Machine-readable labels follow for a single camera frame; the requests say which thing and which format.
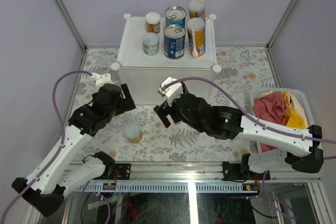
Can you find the white plastic cube cabinet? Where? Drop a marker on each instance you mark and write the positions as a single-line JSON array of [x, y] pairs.
[[145, 74]]

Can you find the orange tall can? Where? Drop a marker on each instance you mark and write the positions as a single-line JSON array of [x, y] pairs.
[[196, 9]]

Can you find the blue can with clear lid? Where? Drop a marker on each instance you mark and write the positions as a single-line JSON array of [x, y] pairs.
[[175, 15]]

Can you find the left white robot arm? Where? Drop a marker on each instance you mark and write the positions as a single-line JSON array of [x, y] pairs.
[[49, 184]]

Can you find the red cloth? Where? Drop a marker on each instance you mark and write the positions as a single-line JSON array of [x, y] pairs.
[[271, 107]]

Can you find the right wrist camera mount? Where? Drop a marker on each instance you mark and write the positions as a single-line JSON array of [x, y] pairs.
[[172, 92]]

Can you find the aluminium rail frame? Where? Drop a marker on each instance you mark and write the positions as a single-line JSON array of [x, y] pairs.
[[199, 171]]

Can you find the yellow cloth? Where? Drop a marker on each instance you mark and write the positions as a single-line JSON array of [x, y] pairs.
[[294, 115]]

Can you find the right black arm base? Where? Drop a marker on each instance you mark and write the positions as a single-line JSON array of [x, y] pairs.
[[236, 170]]

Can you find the tall can with spoon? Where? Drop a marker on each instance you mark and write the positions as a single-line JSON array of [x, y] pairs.
[[196, 35]]

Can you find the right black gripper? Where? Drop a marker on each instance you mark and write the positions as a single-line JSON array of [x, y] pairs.
[[162, 111]]

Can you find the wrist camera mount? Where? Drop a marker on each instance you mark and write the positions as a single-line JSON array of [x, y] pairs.
[[172, 92], [101, 79]]

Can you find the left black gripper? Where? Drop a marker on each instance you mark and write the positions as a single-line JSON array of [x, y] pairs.
[[128, 103]]

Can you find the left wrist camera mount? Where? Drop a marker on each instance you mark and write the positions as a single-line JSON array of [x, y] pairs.
[[101, 79]]

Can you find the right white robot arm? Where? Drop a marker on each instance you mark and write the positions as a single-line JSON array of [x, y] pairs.
[[293, 147]]

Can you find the short orange can white lid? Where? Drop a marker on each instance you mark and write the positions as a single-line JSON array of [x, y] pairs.
[[153, 22]]

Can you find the wide orange can white lid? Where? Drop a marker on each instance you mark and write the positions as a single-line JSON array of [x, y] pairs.
[[133, 132]]

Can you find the blue can silver top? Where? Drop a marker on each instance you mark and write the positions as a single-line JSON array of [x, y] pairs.
[[174, 41]]

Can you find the white slotted cable duct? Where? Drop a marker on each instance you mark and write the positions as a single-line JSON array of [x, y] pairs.
[[184, 187]]

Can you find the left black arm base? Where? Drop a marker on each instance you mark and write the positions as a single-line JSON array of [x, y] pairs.
[[115, 169]]

